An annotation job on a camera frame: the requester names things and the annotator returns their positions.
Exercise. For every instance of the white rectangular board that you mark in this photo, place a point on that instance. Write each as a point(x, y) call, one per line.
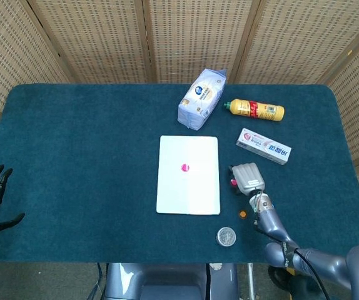
point(195, 193)

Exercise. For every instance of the orange round magnet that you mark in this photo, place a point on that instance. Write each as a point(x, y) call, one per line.
point(243, 214)

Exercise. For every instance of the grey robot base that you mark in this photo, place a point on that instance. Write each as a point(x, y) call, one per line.
point(167, 281)

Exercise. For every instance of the yellow bottle green cap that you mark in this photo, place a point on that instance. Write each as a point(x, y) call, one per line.
point(260, 110)

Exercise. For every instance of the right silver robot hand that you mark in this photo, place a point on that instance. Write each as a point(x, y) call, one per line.
point(248, 178)

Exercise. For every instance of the metal table leg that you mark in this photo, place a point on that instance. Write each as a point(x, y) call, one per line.
point(251, 281)

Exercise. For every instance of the teal tablecloth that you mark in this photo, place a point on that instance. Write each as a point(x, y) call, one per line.
point(88, 172)

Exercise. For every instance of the white toothpaste box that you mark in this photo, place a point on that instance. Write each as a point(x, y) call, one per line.
point(262, 146)

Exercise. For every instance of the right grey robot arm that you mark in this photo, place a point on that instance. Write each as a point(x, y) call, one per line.
point(273, 222)

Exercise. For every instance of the woven folding screen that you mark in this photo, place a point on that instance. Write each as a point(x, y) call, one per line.
point(104, 40)

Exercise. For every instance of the red round magnet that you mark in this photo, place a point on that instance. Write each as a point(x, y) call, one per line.
point(185, 168)
point(233, 182)

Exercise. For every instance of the blue white tissue pack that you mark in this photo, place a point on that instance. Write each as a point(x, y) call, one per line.
point(199, 100)

